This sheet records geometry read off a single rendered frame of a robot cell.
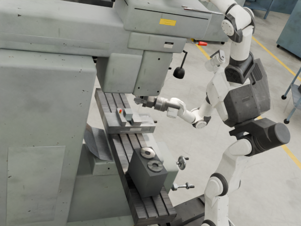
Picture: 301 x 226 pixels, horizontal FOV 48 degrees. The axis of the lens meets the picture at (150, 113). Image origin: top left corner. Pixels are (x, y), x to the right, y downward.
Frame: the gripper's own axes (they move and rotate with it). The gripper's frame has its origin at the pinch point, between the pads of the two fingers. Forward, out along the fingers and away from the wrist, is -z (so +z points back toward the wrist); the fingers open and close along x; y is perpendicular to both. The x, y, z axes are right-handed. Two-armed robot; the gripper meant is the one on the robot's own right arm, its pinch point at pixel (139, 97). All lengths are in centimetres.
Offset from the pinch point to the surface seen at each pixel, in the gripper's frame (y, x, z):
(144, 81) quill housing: -19.2, 10.9, 0.5
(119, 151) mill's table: 32.9, 17.6, -3.0
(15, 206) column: 69, 52, -56
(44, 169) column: 36, 45, -42
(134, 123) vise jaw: 23.2, -3.9, 1.7
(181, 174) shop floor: 124, -74, 64
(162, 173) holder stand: 15, 46, 24
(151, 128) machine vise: 28.4, -9.9, 14.3
